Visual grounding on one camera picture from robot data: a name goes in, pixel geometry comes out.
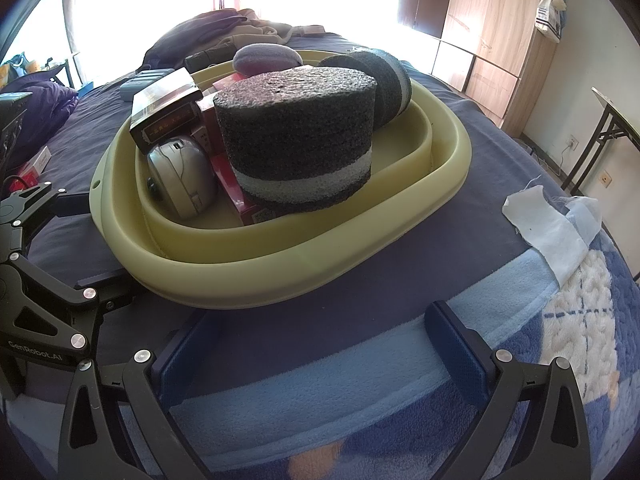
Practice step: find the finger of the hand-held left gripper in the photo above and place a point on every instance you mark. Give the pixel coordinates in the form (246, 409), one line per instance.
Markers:
(107, 287)
(75, 204)

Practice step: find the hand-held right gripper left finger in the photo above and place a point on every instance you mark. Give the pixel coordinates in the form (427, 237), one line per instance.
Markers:
(180, 360)

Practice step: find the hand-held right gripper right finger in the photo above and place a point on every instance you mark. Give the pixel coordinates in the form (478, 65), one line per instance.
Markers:
(450, 345)

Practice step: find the white grey handheld device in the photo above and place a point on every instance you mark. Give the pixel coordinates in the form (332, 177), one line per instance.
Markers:
(182, 175)

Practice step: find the dark brown red carton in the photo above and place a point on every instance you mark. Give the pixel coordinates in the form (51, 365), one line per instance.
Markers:
(165, 105)

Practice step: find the pale yellow plastic basin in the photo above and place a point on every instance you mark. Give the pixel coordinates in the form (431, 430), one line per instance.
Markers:
(300, 260)

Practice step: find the large red carton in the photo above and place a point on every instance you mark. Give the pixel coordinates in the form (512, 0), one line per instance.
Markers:
(232, 185)

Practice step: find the small red gold-print box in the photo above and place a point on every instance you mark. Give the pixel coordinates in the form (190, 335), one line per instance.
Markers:
(210, 120)

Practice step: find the black foam cylinder grey band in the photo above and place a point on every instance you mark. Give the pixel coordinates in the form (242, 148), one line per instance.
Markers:
(375, 80)
(295, 135)

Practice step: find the purple round cushion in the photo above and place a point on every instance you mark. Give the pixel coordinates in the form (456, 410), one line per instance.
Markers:
(267, 59)

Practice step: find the purple jacket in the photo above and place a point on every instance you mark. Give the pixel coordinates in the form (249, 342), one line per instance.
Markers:
(40, 105)

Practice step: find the red white small box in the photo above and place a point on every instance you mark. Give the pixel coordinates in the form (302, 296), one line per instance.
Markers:
(36, 165)

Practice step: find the blue white checkered blanket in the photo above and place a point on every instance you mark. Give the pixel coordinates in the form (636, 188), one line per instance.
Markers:
(350, 375)

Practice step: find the grey blue case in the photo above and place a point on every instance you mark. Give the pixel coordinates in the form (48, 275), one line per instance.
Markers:
(145, 85)

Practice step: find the dark olive pouch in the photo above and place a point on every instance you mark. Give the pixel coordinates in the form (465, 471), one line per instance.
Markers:
(207, 60)

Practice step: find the purple clothing pile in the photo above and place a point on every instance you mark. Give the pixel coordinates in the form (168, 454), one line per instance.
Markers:
(190, 35)

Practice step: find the beige clothing pile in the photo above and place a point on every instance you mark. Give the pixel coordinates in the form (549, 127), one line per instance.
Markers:
(270, 27)

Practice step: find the black-legged folding table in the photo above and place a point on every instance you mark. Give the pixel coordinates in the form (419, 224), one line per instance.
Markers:
(617, 110)

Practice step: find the wooden wardrobe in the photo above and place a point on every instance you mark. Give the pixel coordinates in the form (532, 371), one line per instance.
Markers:
(490, 45)

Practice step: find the white plastic bag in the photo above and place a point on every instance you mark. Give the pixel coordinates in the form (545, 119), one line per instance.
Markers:
(550, 15)

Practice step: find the yellow-marked wall outlet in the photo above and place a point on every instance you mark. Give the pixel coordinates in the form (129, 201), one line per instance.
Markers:
(606, 178)

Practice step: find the white wall outlet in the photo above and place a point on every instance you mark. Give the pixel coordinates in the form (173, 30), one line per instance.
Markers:
(573, 143)

